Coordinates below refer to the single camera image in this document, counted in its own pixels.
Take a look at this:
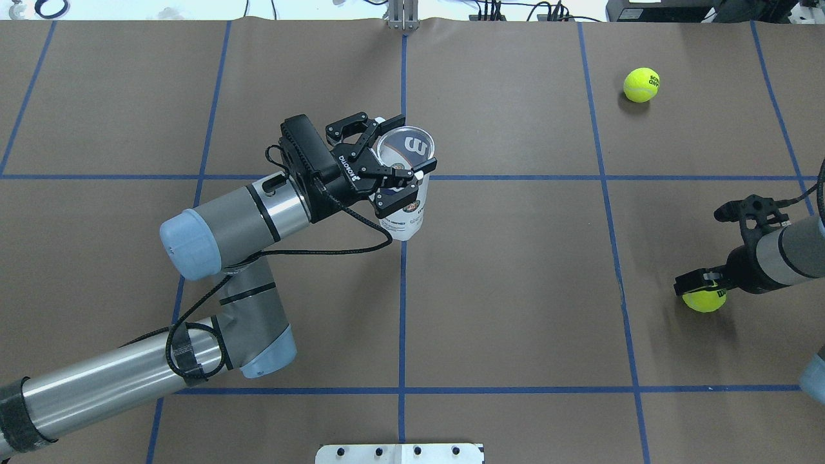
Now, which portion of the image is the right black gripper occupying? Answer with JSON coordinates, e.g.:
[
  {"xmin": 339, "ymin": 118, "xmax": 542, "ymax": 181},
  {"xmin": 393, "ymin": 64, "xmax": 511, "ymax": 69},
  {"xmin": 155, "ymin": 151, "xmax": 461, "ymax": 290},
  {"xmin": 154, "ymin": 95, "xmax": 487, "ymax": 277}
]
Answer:
[{"xmin": 673, "ymin": 246, "xmax": 765, "ymax": 296}]

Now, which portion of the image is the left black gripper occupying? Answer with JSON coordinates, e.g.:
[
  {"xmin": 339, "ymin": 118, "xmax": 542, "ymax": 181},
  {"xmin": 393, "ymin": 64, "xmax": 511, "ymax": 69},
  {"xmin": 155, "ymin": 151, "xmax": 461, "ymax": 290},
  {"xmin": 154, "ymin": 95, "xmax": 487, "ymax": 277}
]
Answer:
[{"xmin": 309, "ymin": 112, "xmax": 437, "ymax": 223}]

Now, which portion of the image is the tennis ball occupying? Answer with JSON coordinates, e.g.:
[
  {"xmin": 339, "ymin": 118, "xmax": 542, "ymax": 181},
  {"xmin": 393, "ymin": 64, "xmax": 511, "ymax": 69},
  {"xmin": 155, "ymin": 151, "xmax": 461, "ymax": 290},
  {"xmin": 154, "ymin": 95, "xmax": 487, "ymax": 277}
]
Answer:
[
  {"xmin": 681, "ymin": 287, "xmax": 727, "ymax": 313},
  {"xmin": 623, "ymin": 67, "xmax": 661, "ymax": 103}
]

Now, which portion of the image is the clear tennis ball can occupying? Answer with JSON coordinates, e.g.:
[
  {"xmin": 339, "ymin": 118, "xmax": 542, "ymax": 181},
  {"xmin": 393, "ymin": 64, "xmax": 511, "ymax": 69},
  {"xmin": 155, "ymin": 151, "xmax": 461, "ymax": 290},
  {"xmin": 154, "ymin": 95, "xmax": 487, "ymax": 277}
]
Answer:
[{"xmin": 376, "ymin": 126, "xmax": 436, "ymax": 242}]

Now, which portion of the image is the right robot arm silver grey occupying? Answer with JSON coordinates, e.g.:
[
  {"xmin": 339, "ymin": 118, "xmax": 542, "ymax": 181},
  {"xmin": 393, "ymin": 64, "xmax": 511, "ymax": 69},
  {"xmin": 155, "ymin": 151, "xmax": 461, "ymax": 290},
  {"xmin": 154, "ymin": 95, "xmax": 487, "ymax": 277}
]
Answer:
[{"xmin": 673, "ymin": 215, "xmax": 824, "ymax": 296}]

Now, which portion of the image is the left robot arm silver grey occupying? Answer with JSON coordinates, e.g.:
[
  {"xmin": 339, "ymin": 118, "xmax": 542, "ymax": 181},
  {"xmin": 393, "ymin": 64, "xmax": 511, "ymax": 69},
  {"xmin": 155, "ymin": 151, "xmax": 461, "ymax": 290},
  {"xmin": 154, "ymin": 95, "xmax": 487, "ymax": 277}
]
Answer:
[{"xmin": 2, "ymin": 112, "xmax": 437, "ymax": 463}]

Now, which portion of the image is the blue tape roll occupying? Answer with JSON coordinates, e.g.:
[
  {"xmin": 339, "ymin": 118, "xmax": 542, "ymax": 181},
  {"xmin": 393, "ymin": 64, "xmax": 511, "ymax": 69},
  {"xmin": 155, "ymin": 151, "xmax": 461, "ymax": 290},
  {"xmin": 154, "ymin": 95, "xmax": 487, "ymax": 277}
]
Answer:
[{"xmin": 34, "ymin": 0, "xmax": 71, "ymax": 20}]

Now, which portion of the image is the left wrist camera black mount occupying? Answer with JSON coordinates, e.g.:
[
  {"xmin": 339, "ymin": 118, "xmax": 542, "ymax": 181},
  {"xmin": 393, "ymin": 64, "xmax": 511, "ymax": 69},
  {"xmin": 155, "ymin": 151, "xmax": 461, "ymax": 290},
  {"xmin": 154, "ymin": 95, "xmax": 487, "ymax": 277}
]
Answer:
[{"xmin": 279, "ymin": 114, "xmax": 341, "ymax": 188}]

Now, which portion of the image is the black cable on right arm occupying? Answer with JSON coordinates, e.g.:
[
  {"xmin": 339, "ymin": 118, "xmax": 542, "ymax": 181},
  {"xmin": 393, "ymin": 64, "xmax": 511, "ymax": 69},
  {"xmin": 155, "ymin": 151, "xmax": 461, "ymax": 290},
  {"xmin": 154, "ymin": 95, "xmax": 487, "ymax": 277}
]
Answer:
[{"xmin": 780, "ymin": 158, "xmax": 825, "ymax": 220}]

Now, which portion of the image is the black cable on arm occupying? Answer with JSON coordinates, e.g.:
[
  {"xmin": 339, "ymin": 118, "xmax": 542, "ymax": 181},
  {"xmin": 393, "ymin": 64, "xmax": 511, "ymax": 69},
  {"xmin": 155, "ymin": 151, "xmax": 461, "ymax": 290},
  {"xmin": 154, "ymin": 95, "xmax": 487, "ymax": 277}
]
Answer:
[
  {"xmin": 780, "ymin": 158, "xmax": 825, "ymax": 220},
  {"xmin": 119, "ymin": 145, "xmax": 394, "ymax": 381}
]

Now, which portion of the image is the aluminium frame post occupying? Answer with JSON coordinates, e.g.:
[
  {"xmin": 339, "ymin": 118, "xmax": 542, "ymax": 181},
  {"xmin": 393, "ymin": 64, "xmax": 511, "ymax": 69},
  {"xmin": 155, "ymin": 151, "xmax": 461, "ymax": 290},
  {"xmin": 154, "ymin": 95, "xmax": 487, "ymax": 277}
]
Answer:
[{"xmin": 384, "ymin": 0, "xmax": 420, "ymax": 32}]

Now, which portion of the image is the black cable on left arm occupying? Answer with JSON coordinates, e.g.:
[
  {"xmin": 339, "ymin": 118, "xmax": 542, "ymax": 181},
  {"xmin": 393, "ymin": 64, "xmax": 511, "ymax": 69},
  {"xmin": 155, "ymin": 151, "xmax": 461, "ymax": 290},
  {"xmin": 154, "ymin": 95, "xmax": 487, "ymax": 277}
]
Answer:
[{"xmin": 119, "ymin": 145, "xmax": 394, "ymax": 381}]

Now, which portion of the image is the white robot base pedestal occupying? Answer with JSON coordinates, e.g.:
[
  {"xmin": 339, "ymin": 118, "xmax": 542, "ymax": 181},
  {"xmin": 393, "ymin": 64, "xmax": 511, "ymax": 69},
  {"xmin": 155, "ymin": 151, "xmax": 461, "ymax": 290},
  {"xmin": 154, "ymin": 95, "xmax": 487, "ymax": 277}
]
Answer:
[{"xmin": 315, "ymin": 443, "xmax": 486, "ymax": 463}]

